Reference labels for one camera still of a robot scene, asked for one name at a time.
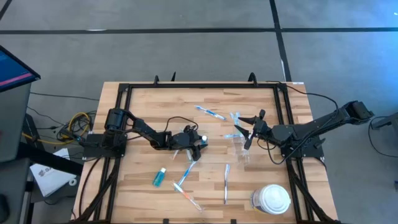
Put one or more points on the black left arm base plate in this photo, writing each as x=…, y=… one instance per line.
x=93, y=151

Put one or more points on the white sticker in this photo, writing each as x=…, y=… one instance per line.
x=298, y=83

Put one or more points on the grey stand leg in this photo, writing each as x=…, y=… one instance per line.
x=388, y=121

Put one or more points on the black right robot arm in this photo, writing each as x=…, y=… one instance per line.
x=317, y=123

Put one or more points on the clear plastic cup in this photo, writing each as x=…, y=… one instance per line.
x=244, y=157

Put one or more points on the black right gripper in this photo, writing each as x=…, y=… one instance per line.
x=261, y=129

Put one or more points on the white tape roll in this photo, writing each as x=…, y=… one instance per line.
x=70, y=182

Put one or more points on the tub with white lid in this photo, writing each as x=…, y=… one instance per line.
x=272, y=199

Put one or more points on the blue toothbrush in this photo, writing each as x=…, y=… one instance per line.
x=210, y=112
x=230, y=136
x=186, y=173

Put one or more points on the monitor with blue screen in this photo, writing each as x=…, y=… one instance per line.
x=12, y=70

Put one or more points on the teal bottle with white cap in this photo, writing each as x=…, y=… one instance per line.
x=204, y=137
x=159, y=179

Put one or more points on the thin black frame hook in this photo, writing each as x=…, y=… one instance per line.
x=173, y=77

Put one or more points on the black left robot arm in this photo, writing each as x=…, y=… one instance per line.
x=143, y=127

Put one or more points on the black desk bar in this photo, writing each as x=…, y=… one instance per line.
x=46, y=160

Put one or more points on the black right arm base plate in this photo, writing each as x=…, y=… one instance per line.
x=311, y=152

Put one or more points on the dark grey box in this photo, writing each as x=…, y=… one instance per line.
x=15, y=186

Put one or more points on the teal white toothbrush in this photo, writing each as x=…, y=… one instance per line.
x=232, y=115

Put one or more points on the white box on left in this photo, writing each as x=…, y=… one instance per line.
x=53, y=183

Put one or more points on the grey cabinet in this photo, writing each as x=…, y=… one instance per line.
x=12, y=124

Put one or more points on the white purple toothbrush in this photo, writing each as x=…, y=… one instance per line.
x=226, y=183

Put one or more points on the black metal table frame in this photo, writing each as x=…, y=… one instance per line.
x=233, y=85

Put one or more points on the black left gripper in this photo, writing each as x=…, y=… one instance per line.
x=193, y=138

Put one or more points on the orange toothbrush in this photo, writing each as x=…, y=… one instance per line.
x=188, y=196

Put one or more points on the black device with light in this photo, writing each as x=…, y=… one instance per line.
x=3, y=208

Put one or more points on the pink-white toothbrush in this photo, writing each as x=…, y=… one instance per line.
x=174, y=155

